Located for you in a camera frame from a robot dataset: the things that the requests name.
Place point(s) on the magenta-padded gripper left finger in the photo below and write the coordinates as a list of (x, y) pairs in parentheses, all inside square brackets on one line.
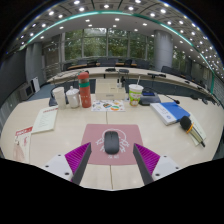
[(65, 165)]

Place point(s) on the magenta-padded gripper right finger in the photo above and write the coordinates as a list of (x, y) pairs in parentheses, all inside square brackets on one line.
[(160, 166)]

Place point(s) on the black computer mouse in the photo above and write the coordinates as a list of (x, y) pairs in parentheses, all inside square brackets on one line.
[(111, 142)]

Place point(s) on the pink printed mouse pad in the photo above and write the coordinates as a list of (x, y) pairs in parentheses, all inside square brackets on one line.
[(96, 133)]

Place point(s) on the red and white magazine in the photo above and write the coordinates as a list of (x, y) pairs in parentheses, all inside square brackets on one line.
[(23, 143)]

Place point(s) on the white printed paper booklet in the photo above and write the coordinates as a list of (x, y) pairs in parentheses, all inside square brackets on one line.
[(46, 119)]

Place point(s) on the black handheld microphone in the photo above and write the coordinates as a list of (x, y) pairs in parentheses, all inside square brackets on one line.
[(186, 124)]

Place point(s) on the blue and white book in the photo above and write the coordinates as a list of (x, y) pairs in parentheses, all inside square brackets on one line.
[(170, 112)]

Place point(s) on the white paper sheet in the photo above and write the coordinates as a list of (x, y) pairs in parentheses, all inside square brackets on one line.
[(200, 128)]

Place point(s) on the colourful sticker sheet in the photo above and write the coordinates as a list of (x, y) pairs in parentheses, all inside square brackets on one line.
[(108, 106)]

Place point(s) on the green and white paper cup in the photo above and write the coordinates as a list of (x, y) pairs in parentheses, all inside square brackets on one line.
[(135, 95)]

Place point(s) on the red bottle with green band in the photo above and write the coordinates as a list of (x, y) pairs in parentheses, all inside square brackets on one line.
[(85, 91)]

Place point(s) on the grey box-shaped appliance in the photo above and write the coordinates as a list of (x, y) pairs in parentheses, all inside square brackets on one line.
[(26, 91)]

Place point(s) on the white standing appliance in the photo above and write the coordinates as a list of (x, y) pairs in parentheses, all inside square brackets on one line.
[(35, 85)]

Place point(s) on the white cardboard box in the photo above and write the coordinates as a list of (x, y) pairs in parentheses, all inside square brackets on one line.
[(110, 90)]

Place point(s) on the long curved conference desk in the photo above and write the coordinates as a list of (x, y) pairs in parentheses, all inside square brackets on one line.
[(140, 74)]

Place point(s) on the row of dark office chairs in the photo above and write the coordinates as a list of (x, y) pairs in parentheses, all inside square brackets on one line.
[(106, 62)]

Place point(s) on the recessed ceiling lights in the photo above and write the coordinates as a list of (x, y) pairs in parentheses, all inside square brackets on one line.
[(106, 6)]

